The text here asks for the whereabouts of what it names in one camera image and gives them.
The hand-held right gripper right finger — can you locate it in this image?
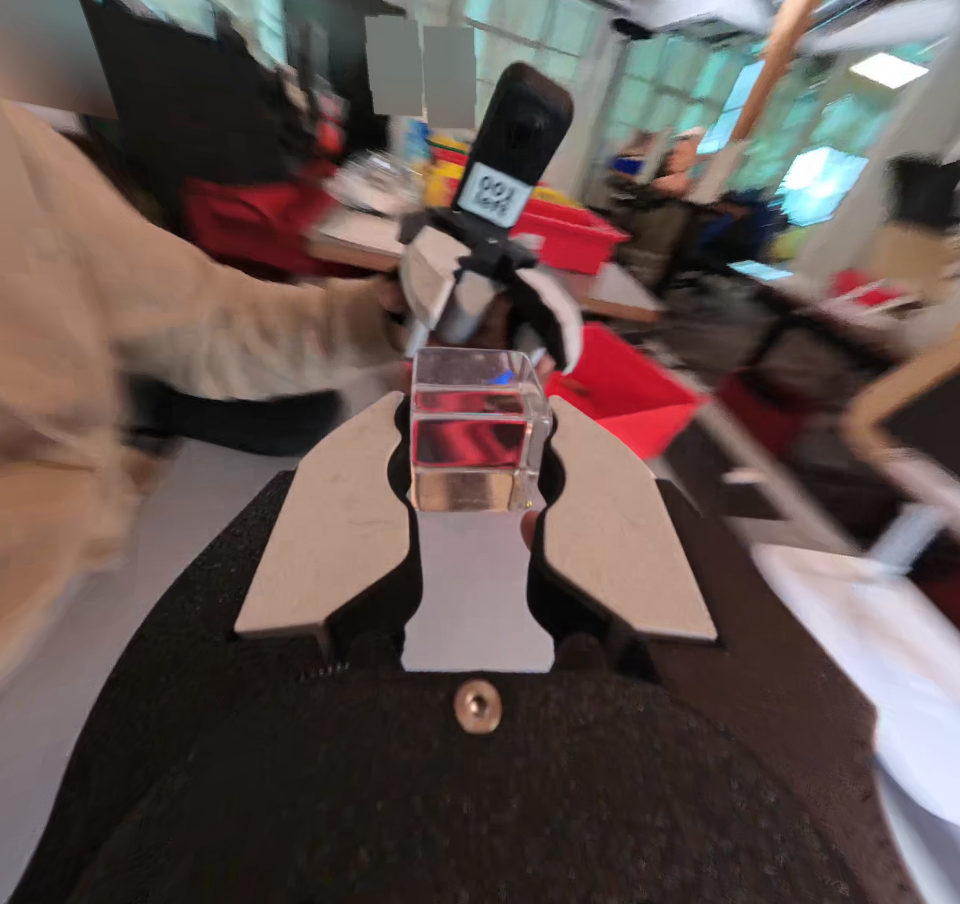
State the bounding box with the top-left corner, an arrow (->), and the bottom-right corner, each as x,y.
527,395 -> 720,658

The wooden post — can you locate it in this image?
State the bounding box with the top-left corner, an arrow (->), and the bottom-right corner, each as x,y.
731,0 -> 849,142

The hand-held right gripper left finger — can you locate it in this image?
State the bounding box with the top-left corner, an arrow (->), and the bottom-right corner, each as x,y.
234,391 -> 425,654

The person's left forearm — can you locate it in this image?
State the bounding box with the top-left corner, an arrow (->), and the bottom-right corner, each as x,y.
112,229 -> 408,404

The red bag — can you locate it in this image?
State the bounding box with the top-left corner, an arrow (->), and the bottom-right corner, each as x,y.
183,169 -> 339,275

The person's beige hoodie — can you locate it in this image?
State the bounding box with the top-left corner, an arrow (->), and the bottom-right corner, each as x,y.
0,97 -> 226,684

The clear acrylic cube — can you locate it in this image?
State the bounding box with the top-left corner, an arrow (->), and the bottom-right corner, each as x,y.
410,347 -> 555,514

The large ribbed red tote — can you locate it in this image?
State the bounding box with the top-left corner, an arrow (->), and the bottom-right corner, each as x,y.
517,199 -> 631,275

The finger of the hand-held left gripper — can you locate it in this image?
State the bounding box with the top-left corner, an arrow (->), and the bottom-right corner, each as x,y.
399,226 -> 471,359
514,267 -> 585,375

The small open red bin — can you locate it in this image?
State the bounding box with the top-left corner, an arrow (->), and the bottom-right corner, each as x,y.
543,322 -> 710,461

